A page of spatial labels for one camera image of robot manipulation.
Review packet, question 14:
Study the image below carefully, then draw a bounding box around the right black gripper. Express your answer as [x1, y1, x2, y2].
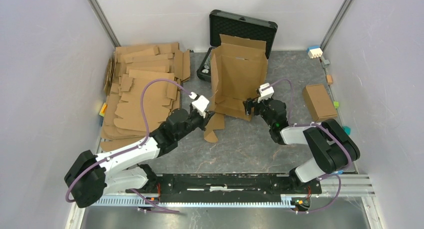
[242, 94, 274, 129]

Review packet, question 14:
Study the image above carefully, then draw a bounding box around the cardboard box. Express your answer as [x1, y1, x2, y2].
[302, 84, 338, 122]
[203, 34, 268, 143]

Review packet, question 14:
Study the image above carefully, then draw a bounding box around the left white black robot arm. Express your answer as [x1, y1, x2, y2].
[64, 108, 215, 208]

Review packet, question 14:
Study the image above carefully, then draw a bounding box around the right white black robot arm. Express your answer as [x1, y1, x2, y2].
[242, 98, 361, 193]

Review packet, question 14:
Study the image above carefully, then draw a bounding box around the folded closed cardboard box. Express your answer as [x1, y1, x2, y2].
[302, 84, 338, 122]

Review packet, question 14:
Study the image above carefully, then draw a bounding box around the blue white toy block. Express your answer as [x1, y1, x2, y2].
[306, 45, 323, 59]

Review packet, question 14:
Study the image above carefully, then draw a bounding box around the small wooden cube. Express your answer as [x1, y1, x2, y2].
[326, 74, 334, 85]

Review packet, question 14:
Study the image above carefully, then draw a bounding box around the black poker chip case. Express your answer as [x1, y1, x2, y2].
[196, 9, 278, 82]

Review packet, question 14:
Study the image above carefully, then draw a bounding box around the grey small block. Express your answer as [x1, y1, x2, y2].
[319, 58, 331, 68]

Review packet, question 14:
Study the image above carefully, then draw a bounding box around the stack of flat cardboard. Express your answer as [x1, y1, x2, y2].
[100, 42, 191, 152]

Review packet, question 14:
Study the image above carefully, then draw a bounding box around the teal small cube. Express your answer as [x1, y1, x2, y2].
[342, 125, 351, 136]

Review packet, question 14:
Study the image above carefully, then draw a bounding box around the orange yellow block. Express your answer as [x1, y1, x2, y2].
[98, 102, 108, 126]

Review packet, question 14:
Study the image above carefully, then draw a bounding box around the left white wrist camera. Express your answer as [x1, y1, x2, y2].
[189, 92, 210, 118]

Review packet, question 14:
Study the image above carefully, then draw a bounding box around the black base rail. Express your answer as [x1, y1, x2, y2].
[137, 173, 322, 203]

